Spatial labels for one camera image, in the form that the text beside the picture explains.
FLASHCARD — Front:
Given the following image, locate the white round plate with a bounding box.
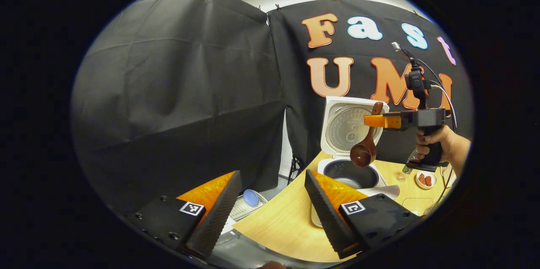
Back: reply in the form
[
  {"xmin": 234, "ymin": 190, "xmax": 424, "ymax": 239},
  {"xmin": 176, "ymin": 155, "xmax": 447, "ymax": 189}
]
[{"xmin": 416, "ymin": 171, "xmax": 437, "ymax": 189}]

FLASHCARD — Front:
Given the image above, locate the black tripod stand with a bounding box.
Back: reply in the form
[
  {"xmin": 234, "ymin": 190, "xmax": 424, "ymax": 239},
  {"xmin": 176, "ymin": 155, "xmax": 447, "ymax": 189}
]
[{"xmin": 288, "ymin": 154, "xmax": 305, "ymax": 185}]

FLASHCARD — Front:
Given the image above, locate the black backdrop cloth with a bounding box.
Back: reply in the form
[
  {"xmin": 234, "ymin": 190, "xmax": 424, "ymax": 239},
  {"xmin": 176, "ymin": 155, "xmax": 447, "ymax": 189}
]
[{"xmin": 70, "ymin": 0, "xmax": 475, "ymax": 219}]

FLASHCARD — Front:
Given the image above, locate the clear plastic water bottle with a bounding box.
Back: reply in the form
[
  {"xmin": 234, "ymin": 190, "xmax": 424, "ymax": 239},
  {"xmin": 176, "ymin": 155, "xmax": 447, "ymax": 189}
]
[{"xmin": 403, "ymin": 150, "xmax": 419, "ymax": 175}]

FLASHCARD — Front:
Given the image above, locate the metal wire rack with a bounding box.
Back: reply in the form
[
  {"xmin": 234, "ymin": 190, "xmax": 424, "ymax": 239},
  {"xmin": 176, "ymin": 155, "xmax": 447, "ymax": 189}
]
[{"xmin": 230, "ymin": 191, "xmax": 269, "ymax": 222}]

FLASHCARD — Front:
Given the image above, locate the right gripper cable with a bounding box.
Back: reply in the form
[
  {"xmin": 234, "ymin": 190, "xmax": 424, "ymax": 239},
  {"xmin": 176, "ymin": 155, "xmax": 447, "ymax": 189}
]
[{"xmin": 416, "ymin": 58, "xmax": 459, "ymax": 215}]

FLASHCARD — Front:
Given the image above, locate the blue round lid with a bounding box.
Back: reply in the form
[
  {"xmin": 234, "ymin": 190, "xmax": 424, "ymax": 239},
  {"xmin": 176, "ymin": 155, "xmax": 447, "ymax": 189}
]
[{"xmin": 243, "ymin": 189, "xmax": 260, "ymax": 207}]

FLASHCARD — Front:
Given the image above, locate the white rice cooker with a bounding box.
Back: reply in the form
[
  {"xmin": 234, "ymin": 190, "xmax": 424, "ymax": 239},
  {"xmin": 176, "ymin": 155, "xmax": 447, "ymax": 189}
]
[{"xmin": 311, "ymin": 96, "xmax": 400, "ymax": 228}]

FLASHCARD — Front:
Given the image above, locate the brown wooden spoon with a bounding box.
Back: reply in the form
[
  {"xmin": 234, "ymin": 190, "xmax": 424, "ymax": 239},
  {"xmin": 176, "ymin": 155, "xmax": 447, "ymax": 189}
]
[{"xmin": 349, "ymin": 101, "xmax": 384, "ymax": 167}]

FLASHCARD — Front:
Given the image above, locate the clear plastic rice container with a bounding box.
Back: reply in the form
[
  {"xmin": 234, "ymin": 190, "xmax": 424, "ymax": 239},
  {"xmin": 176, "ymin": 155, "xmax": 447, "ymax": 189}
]
[{"xmin": 401, "ymin": 196, "xmax": 435, "ymax": 217}]

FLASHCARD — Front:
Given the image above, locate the white paper box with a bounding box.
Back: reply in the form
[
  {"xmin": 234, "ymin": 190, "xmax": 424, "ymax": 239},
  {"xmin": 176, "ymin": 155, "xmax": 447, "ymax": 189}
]
[{"xmin": 215, "ymin": 218, "xmax": 241, "ymax": 244}]

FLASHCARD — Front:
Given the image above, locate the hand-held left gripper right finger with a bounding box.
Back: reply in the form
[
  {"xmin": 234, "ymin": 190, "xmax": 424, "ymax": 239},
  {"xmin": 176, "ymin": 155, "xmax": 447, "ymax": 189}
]
[{"xmin": 304, "ymin": 170, "xmax": 423, "ymax": 261}]

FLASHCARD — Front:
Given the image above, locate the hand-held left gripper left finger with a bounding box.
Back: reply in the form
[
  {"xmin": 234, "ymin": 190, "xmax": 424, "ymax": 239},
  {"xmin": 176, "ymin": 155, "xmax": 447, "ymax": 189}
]
[{"xmin": 126, "ymin": 171, "xmax": 243, "ymax": 261}]

